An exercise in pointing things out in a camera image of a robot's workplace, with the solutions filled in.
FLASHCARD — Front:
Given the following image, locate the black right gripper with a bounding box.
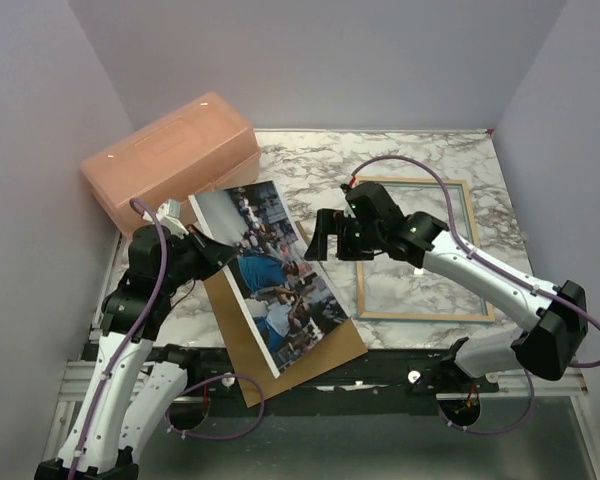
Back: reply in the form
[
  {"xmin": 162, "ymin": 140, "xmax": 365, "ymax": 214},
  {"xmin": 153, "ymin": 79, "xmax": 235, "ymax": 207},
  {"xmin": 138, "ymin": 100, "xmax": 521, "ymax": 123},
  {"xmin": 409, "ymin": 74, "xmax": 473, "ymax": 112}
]
[{"xmin": 305, "ymin": 207, "xmax": 384, "ymax": 261}]

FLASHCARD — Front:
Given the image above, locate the blue wooden picture frame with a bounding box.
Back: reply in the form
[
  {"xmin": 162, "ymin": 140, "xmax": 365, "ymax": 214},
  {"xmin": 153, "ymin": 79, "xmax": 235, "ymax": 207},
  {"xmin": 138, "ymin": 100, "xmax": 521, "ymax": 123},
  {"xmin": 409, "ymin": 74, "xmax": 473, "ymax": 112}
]
[{"xmin": 356, "ymin": 176, "xmax": 495, "ymax": 324}]

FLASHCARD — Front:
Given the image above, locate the printed photo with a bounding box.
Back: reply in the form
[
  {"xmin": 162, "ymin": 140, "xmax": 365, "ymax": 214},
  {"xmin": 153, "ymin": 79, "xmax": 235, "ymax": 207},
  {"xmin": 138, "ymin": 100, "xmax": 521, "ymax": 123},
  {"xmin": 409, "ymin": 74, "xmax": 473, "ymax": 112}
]
[{"xmin": 189, "ymin": 181, "xmax": 350, "ymax": 377}]

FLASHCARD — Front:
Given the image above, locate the aluminium mounting rail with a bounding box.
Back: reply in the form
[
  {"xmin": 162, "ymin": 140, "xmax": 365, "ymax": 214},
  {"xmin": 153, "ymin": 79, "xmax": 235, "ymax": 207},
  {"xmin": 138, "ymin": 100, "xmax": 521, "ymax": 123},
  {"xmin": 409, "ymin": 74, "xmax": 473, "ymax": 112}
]
[{"xmin": 58, "ymin": 349, "xmax": 587, "ymax": 402}]

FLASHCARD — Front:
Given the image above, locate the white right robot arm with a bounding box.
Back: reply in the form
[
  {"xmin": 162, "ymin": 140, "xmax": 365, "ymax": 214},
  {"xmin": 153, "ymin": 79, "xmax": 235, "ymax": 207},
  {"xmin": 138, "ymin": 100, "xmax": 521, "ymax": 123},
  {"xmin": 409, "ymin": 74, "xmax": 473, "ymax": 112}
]
[{"xmin": 305, "ymin": 182, "xmax": 588, "ymax": 392}]

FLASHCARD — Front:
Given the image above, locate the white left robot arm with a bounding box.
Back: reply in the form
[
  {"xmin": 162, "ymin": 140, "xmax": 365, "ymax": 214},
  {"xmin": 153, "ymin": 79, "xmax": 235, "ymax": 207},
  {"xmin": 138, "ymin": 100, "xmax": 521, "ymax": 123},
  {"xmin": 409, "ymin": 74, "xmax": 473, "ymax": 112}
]
[{"xmin": 35, "ymin": 225, "xmax": 237, "ymax": 479}]

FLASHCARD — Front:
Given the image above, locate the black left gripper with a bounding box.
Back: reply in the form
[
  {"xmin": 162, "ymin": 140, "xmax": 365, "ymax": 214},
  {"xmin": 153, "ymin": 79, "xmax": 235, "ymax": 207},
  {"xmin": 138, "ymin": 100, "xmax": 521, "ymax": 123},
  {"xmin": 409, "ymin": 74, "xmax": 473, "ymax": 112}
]
[{"xmin": 162, "ymin": 224, "xmax": 239, "ymax": 293}]

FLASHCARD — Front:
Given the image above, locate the translucent orange plastic box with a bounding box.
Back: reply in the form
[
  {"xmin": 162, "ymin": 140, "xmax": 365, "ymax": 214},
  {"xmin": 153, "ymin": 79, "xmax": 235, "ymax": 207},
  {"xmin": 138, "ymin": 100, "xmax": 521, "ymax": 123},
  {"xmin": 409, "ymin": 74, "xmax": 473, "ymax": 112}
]
[{"xmin": 80, "ymin": 92, "xmax": 261, "ymax": 238}]

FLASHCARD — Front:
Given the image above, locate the brown cardboard backing board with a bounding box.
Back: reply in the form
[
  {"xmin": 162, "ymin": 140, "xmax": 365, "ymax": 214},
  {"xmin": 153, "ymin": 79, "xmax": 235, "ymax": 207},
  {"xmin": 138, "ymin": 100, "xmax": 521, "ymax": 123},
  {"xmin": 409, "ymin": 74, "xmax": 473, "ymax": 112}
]
[{"xmin": 202, "ymin": 222, "xmax": 369, "ymax": 409}]

